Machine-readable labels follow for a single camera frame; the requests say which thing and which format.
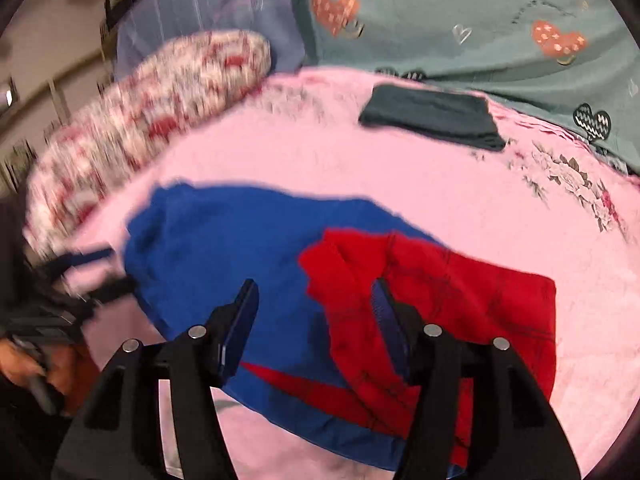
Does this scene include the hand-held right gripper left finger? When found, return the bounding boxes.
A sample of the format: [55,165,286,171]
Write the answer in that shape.
[52,279,261,480]

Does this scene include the pink floral bed sheet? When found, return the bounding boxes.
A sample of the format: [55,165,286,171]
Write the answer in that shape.
[65,67,640,480]

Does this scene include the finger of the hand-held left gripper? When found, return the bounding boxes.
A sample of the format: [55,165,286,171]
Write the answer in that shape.
[55,246,117,268]
[82,277,137,305]

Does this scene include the green heart-print sheet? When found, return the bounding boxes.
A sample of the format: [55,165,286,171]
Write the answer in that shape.
[287,0,640,176]

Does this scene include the blue plaid sheet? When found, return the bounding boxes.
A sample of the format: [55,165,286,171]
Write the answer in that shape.
[114,0,307,81]

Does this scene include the red floral quilt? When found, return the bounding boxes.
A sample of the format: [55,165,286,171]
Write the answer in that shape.
[22,29,273,261]

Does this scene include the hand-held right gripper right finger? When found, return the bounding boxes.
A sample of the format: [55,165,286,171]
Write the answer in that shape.
[372,277,581,480]

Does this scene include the blue and red pants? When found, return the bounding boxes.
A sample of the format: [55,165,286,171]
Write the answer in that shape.
[122,182,558,473]

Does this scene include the dark green folded garment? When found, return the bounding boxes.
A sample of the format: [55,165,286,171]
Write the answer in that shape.
[358,84,508,152]

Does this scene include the person's left hand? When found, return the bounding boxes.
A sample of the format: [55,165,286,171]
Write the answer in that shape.
[0,337,77,415]

